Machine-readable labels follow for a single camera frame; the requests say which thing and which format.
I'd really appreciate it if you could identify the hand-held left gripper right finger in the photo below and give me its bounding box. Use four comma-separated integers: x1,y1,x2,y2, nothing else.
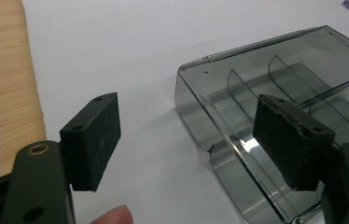
252,93,336,191

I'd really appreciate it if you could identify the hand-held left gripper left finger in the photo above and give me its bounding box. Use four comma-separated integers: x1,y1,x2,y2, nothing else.
59,91,122,192

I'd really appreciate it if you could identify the transparent grey compartment box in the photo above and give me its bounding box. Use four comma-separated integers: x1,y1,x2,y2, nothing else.
174,25,349,224

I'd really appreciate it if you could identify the wooden table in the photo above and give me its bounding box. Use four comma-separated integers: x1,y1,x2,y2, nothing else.
0,0,48,178

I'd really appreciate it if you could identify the white table mat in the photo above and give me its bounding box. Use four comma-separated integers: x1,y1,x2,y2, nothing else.
21,0,349,224

